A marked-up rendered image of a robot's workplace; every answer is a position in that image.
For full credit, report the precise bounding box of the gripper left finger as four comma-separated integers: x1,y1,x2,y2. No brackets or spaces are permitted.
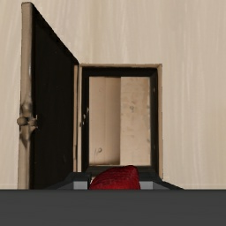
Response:
47,171,93,191

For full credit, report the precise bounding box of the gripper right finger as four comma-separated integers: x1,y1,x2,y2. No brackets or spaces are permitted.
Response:
138,171,184,191

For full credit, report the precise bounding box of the red strawberry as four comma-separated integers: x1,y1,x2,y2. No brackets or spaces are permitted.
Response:
88,164,141,191

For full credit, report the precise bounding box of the wooden box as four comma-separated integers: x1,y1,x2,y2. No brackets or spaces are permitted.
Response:
73,63,164,181

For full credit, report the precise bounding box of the wooden box lid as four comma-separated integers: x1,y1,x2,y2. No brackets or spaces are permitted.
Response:
16,2,80,190

